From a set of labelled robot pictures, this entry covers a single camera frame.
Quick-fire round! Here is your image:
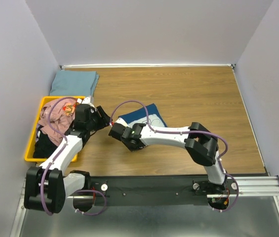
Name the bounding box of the aluminium extrusion rail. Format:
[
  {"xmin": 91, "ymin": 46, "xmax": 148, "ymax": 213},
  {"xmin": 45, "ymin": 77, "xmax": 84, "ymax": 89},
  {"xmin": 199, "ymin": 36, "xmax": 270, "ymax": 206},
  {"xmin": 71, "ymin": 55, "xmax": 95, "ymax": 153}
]
[{"xmin": 67, "ymin": 176, "xmax": 279, "ymax": 198}]

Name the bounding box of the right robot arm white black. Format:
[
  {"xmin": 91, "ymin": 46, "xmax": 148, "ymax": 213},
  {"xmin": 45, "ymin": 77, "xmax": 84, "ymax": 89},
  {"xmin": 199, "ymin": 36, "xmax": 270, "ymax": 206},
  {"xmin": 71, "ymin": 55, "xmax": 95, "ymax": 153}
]
[{"xmin": 109, "ymin": 122, "xmax": 227, "ymax": 194}]

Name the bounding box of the yellow plastic bin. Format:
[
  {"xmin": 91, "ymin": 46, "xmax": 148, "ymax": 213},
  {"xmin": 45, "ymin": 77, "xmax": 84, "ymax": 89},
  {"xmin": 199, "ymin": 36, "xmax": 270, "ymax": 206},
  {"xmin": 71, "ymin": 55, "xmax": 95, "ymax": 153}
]
[{"xmin": 25, "ymin": 96, "xmax": 84, "ymax": 162}]

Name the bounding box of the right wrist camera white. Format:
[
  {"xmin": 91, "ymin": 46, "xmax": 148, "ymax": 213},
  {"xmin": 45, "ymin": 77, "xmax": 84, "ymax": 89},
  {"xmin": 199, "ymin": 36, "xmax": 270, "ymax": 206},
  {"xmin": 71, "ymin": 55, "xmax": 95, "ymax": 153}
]
[{"xmin": 111, "ymin": 118, "xmax": 129, "ymax": 127}]

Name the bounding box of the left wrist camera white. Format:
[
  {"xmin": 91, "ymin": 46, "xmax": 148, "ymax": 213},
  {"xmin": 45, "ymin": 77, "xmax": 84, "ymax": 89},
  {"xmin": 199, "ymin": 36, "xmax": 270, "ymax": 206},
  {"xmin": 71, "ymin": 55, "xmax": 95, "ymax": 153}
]
[{"xmin": 77, "ymin": 96, "xmax": 94, "ymax": 106}]

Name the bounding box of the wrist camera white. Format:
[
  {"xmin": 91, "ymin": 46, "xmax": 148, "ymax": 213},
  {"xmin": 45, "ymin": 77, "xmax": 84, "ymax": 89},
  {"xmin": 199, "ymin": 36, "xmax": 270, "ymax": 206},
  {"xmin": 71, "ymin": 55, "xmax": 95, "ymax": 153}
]
[
  {"xmin": 111, "ymin": 118, "xmax": 129, "ymax": 127},
  {"xmin": 77, "ymin": 96, "xmax": 94, "ymax": 106}
]

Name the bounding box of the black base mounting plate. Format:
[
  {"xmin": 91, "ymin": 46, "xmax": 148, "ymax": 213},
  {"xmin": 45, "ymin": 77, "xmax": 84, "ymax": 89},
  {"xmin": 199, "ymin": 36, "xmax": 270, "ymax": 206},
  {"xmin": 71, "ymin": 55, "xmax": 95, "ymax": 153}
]
[{"xmin": 72, "ymin": 174, "xmax": 239, "ymax": 215}]

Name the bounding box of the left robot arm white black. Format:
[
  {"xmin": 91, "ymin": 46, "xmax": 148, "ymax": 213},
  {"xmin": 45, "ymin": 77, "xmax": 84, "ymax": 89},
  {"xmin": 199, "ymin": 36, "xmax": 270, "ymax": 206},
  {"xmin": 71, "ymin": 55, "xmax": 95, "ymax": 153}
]
[{"xmin": 24, "ymin": 103, "xmax": 110, "ymax": 215}]

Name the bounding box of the folded light blue t-shirt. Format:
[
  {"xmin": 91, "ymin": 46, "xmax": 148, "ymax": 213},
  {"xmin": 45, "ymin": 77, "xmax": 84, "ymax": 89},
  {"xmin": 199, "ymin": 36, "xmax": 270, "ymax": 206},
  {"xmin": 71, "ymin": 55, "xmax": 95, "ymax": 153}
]
[{"xmin": 49, "ymin": 70, "xmax": 99, "ymax": 97}]

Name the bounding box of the pink t-shirt in bin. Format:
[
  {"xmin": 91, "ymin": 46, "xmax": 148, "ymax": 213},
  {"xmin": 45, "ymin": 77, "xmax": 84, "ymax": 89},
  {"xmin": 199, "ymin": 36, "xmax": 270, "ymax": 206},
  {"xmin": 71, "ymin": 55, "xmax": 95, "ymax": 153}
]
[{"xmin": 38, "ymin": 98, "xmax": 77, "ymax": 146}]

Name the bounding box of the black garment in bin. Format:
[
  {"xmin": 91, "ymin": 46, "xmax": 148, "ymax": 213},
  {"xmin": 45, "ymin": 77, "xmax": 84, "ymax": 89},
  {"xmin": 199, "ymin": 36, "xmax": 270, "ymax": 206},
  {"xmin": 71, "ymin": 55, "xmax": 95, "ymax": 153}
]
[{"xmin": 33, "ymin": 133, "xmax": 58, "ymax": 158}]

